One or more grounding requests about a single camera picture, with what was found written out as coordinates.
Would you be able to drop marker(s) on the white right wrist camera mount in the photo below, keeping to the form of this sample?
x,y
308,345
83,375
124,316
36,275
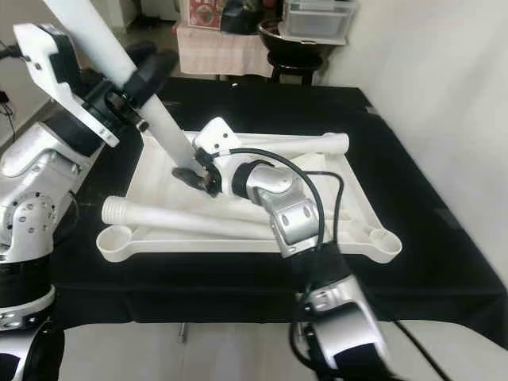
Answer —
x,y
216,135

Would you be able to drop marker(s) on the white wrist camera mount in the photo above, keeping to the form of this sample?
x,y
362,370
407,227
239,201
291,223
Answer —
x,y
216,135
48,71

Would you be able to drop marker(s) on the black bowl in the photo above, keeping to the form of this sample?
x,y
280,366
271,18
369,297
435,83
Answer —
x,y
290,40

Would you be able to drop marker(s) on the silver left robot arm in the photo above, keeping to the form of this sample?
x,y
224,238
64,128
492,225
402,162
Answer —
x,y
32,206

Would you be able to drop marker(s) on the white checked cloth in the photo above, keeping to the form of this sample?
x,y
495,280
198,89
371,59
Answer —
x,y
230,55

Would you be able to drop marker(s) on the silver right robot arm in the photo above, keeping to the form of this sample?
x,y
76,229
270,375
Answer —
x,y
290,214

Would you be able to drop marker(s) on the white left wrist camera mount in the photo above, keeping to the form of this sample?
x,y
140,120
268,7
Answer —
x,y
48,71

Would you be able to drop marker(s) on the white plastic table leg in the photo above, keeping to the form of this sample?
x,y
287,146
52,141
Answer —
x,y
302,144
167,218
97,40

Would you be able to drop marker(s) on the black tablecloth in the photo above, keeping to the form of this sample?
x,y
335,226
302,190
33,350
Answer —
x,y
444,262

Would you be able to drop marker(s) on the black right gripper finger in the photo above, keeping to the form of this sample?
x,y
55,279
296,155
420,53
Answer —
x,y
192,179

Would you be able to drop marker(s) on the clear plastic storage box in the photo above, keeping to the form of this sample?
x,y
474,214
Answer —
x,y
317,22

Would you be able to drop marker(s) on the black stool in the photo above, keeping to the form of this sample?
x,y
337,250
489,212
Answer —
x,y
296,67

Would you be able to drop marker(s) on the white plastic table top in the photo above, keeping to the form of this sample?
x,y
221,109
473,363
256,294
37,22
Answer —
x,y
151,171

